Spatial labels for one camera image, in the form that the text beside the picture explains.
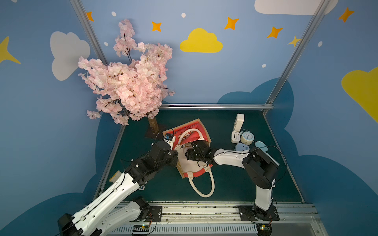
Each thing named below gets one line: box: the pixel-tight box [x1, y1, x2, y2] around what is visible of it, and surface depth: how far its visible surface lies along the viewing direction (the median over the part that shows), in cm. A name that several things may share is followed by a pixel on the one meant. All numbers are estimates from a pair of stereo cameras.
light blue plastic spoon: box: [254, 141, 269, 155], surface depth 103 cm
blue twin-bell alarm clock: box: [240, 130, 255, 146], surface depth 103 cm
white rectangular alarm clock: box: [231, 130, 241, 144], surface depth 106 cm
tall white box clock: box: [233, 113, 245, 132], surface depth 104 cm
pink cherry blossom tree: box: [77, 19, 176, 135], surface depth 67 cm
